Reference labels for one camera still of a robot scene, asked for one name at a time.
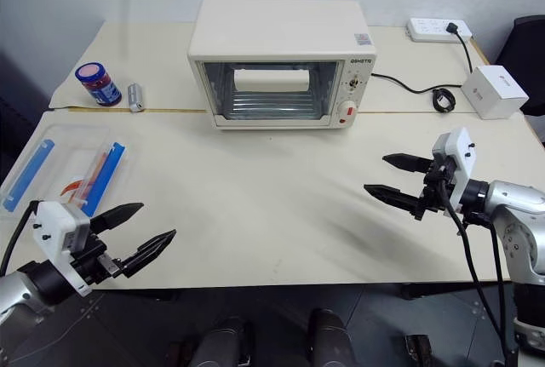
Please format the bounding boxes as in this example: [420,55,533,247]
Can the black chair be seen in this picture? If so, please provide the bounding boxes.
[495,14,545,146]

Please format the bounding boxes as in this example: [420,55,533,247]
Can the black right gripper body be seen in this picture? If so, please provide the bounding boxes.
[410,158,456,221]

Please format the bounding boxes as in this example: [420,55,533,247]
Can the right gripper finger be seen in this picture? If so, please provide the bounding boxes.
[363,183,422,215]
[381,152,433,175]

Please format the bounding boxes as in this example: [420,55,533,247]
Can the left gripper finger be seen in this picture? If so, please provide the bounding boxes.
[89,202,145,236]
[120,228,178,280]

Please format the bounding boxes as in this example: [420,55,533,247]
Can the cream toaster oven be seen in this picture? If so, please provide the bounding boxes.
[186,0,377,131]

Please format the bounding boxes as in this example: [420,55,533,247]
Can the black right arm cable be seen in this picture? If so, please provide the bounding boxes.
[437,173,514,367]

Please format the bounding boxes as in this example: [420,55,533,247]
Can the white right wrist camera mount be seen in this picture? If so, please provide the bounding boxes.
[431,126,478,217]

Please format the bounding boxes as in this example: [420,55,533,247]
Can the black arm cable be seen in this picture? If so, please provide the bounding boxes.
[437,173,514,367]
[0,199,44,277]

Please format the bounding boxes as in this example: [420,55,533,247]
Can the white cardboard box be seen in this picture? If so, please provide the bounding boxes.
[461,65,531,121]

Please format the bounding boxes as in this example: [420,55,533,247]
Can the white knob with red marker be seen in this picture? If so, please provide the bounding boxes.
[338,100,359,120]

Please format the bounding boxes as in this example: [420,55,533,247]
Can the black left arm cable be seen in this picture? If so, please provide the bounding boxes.
[0,199,44,277]

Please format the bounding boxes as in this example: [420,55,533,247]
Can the black power cable with plug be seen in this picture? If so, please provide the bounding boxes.
[369,21,476,113]

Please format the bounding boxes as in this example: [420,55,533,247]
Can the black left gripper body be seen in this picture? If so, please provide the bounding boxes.
[66,232,129,288]

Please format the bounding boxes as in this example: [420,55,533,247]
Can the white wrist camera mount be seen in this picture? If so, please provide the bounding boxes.
[32,200,93,298]
[431,126,478,217]

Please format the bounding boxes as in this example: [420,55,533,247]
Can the blue jar with pink lid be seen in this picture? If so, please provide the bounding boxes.
[75,62,123,108]

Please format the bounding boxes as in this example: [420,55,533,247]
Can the white power strip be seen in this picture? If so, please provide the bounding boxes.
[404,17,474,44]

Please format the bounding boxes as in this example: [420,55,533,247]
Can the dark grey rounded shape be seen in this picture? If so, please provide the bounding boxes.
[186,317,247,367]
[307,307,355,367]

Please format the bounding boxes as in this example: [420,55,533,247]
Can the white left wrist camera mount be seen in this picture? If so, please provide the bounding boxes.
[32,200,93,298]

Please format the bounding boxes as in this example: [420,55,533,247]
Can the glass oven door with handle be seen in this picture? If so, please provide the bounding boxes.
[199,59,344,123]

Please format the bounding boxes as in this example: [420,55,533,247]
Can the small silver device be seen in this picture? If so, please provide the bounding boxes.
[127,82,146,113]

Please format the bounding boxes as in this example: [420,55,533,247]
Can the clear plastic box blue clips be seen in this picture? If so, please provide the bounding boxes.
[0,123,131,218]

